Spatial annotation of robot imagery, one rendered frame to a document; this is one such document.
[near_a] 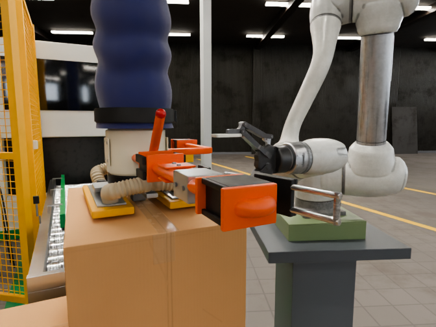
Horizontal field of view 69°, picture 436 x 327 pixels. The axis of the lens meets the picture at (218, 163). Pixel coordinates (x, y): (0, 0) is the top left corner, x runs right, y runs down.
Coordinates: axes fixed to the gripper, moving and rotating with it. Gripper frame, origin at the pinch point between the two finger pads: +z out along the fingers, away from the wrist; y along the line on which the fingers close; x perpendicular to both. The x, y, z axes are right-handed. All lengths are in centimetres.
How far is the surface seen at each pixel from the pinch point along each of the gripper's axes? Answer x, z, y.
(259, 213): -40.1, 14.6, -0.1
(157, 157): -3.4, 15.9, -2.6
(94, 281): -4.7, 29.9, 21.2
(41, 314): 45, 44, 53
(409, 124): 692, -1151, 8
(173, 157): -3.4, 12.4, -2.4
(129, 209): 8.8, 20.0, 11.1
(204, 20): 342, -150, -145
